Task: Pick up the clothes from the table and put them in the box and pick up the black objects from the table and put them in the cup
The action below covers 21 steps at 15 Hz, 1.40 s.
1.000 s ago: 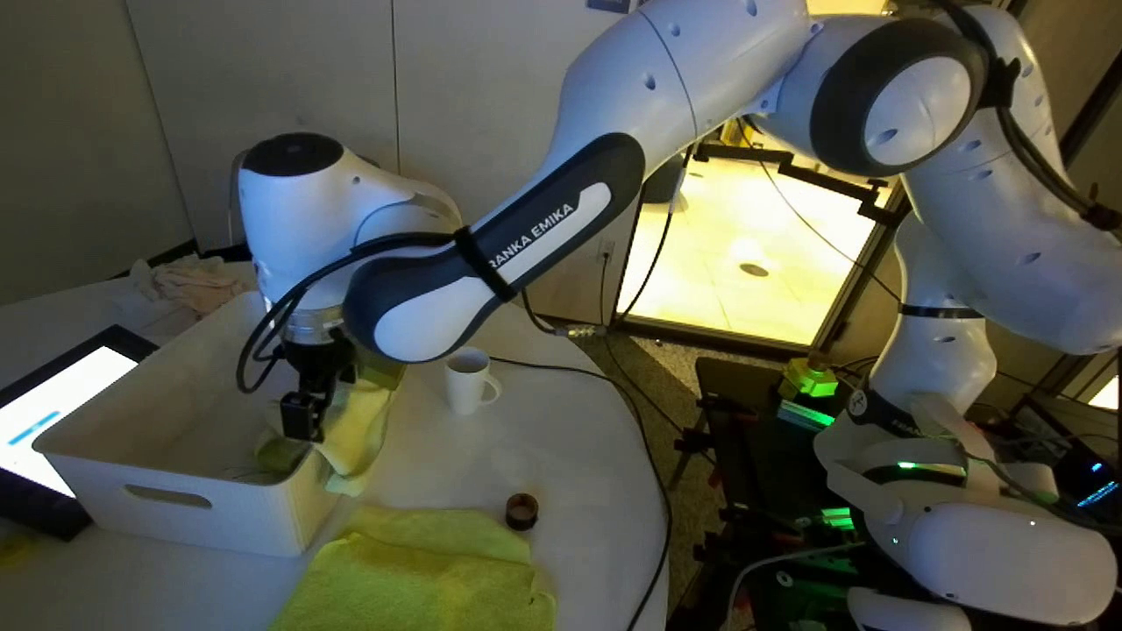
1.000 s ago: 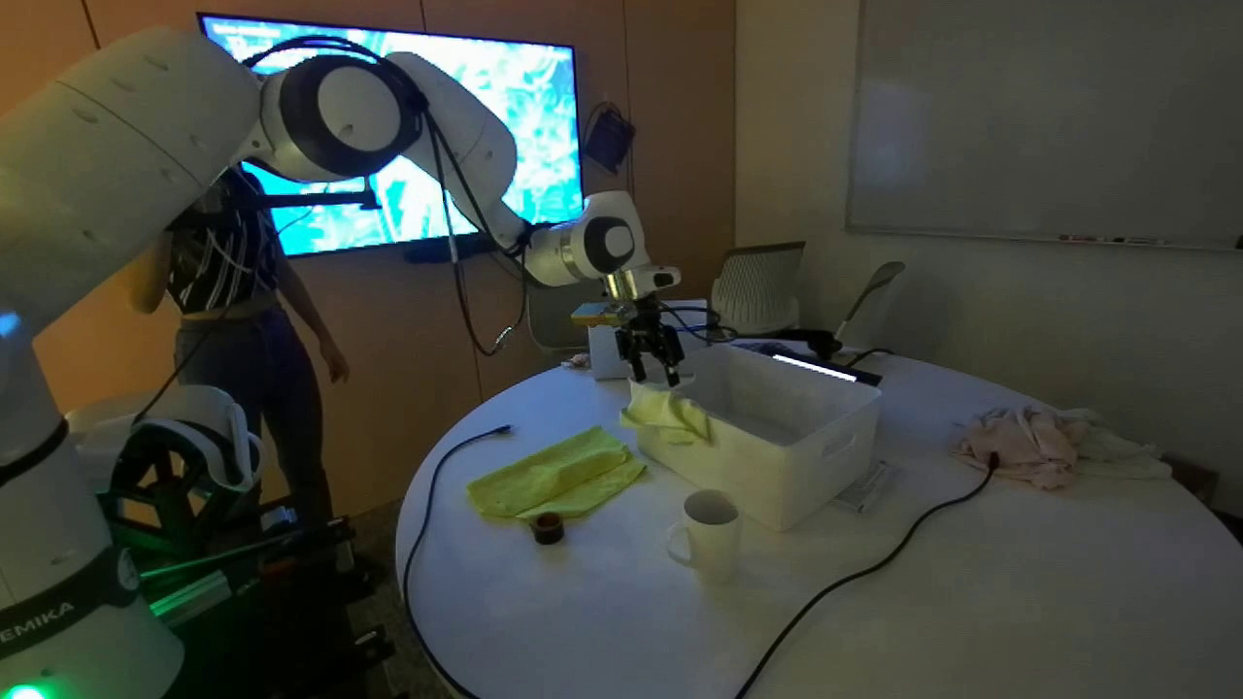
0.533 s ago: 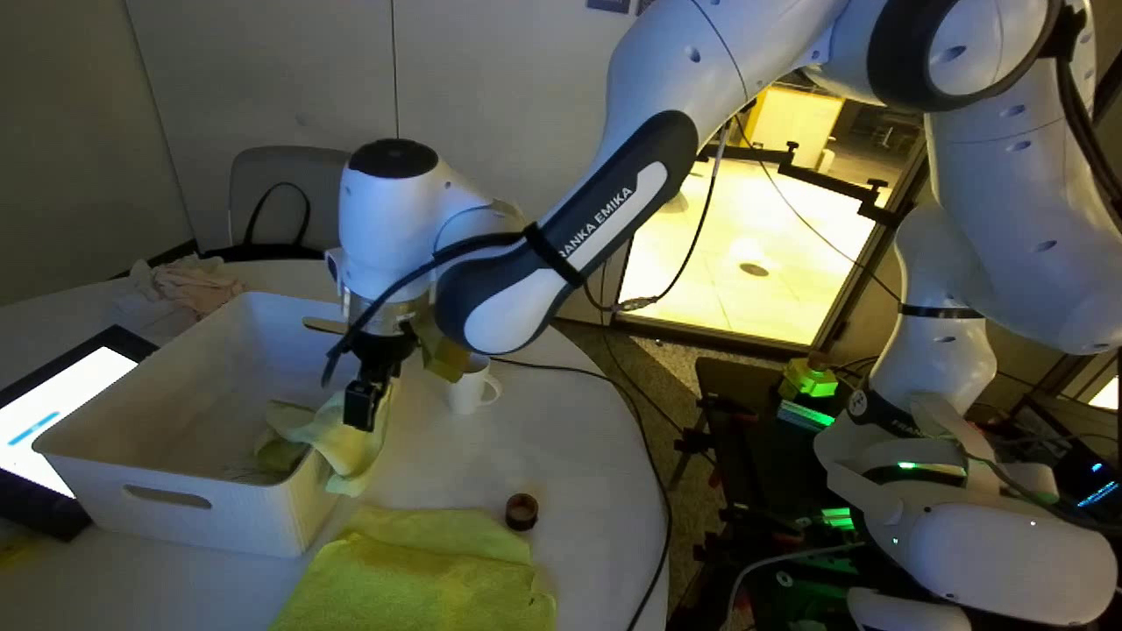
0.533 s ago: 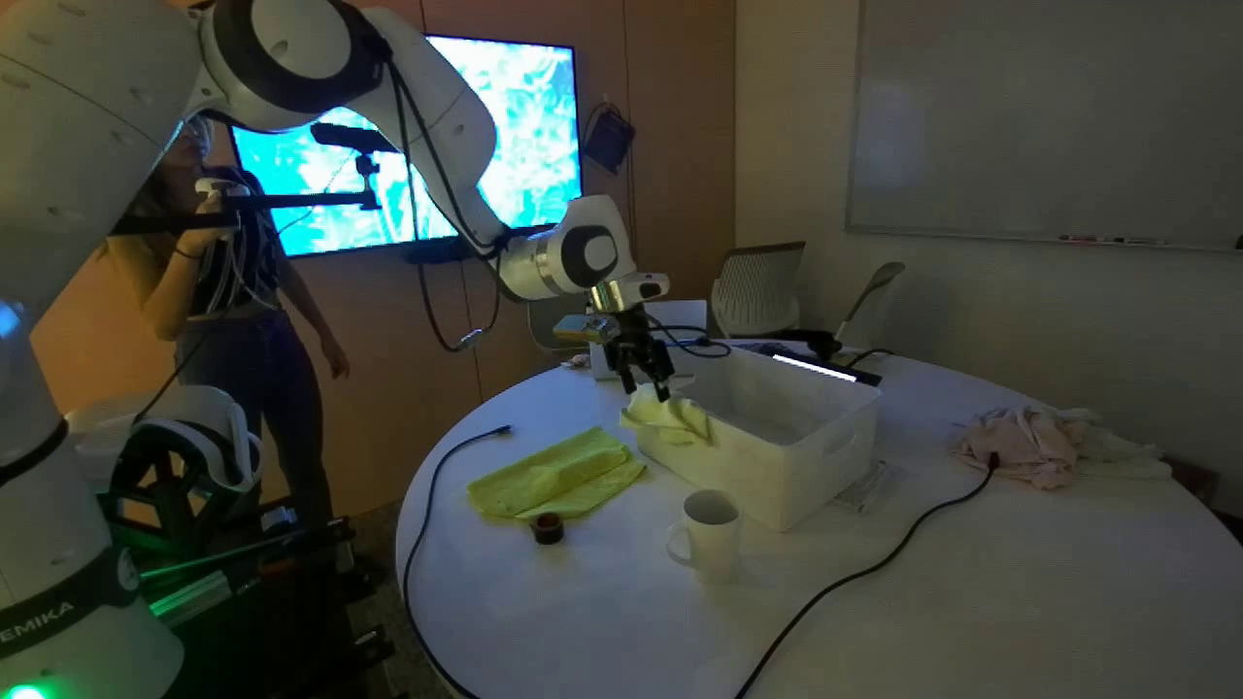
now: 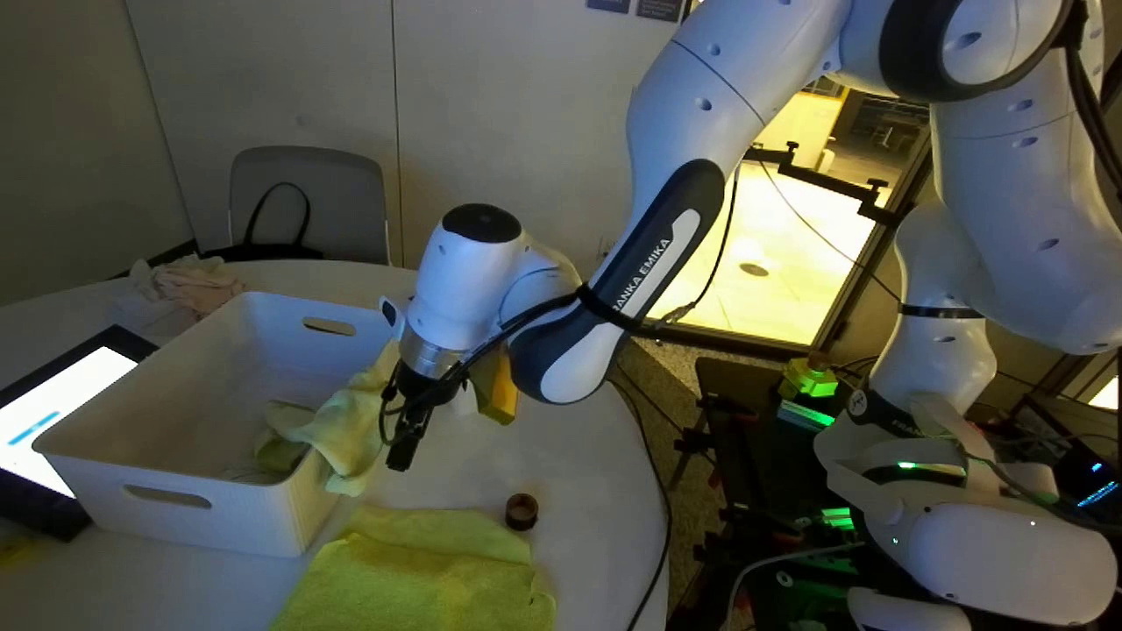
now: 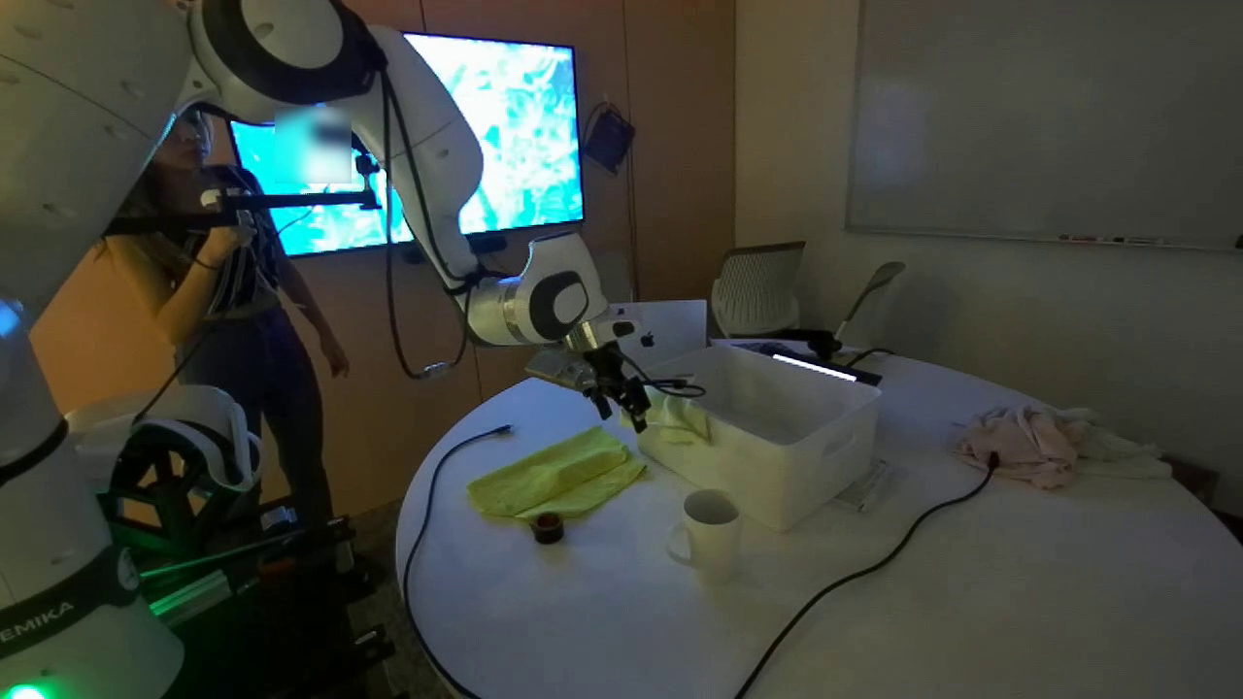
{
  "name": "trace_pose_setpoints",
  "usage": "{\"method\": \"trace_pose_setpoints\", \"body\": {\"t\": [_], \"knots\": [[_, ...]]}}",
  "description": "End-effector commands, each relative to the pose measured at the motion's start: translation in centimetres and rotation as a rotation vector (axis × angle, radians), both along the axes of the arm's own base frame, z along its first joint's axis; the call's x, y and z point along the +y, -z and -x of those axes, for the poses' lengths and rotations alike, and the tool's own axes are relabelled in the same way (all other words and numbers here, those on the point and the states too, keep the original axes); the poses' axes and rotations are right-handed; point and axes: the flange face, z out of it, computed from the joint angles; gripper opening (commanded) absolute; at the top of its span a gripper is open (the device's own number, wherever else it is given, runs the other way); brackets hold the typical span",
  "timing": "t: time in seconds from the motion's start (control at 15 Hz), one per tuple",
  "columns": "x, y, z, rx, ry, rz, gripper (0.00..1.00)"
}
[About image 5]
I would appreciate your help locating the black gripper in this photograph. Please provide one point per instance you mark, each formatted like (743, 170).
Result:
(420, 382)

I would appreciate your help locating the pink crumpled cloth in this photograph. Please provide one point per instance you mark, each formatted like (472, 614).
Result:
(194, 284)

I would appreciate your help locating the small pale yellow cloth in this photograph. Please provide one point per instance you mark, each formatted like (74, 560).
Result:
(336, 425)

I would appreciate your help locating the black camera stand clamp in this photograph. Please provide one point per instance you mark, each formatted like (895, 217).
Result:
(876, 200)

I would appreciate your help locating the grey chair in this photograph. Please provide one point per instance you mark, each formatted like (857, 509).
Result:
(353, 197)

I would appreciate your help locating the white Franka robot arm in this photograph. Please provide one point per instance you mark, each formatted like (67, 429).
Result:
(724, 105)

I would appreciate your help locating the yellow-green microfiber towel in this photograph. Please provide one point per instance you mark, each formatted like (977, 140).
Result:
(420, 571)

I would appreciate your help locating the black equipment cart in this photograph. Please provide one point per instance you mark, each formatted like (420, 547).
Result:
(738, 466)

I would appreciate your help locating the white plastic box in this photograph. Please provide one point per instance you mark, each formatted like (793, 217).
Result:
(220, 521)

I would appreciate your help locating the small dark object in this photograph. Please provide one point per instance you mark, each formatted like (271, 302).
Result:
(519, 509)

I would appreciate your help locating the wall poster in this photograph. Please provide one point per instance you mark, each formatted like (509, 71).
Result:
(660, 9)
(607, 6)

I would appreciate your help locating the tablet device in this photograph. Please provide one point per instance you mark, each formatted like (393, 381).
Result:
(56, 406)

